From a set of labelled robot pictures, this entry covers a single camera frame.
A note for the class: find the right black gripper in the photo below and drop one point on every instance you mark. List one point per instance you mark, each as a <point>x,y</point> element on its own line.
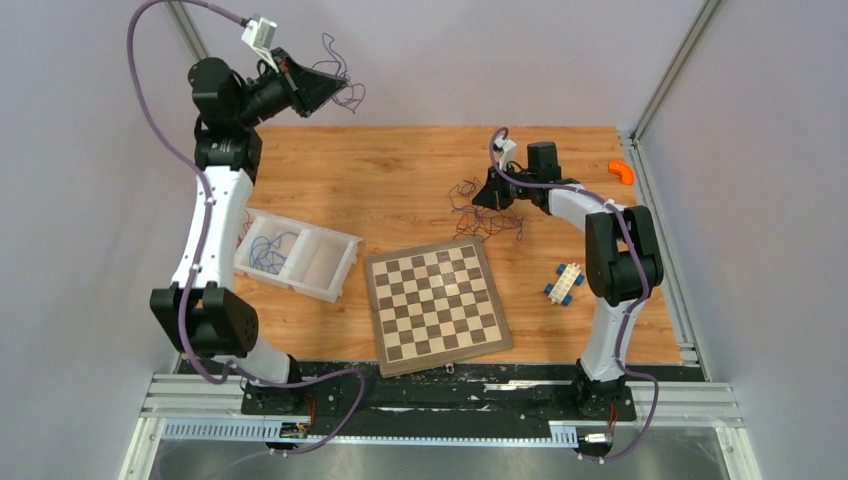
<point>491,195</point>

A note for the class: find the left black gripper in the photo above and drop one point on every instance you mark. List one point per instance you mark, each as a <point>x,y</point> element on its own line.
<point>305,89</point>

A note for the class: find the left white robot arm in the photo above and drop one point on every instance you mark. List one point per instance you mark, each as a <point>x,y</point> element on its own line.
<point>199,311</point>

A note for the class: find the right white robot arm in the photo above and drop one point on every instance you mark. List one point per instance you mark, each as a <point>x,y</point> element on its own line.
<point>623,263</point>

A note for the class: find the white blue toy car chassis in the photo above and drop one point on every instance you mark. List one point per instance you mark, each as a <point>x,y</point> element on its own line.
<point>568,276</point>

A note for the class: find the wooden chessboard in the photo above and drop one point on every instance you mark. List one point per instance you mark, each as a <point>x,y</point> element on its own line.
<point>434,305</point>

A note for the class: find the orange curved plastic piece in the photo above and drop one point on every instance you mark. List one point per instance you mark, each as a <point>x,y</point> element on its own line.
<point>623,171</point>

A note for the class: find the white plastic compartment tray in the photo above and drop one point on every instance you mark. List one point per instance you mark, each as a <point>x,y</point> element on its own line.
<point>311,260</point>

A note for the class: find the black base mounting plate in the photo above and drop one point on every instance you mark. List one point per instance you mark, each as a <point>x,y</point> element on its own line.
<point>474,400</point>

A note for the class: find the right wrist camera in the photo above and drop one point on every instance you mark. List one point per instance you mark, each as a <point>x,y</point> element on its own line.
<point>504,149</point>

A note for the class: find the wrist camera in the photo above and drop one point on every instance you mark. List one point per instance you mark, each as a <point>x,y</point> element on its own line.
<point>504,149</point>
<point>258,35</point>

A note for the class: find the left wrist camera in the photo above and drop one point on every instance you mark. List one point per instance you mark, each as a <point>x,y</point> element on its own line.
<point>258,35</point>

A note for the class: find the aluminium frame rail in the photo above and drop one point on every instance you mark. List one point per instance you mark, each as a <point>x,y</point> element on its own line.
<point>188,407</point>

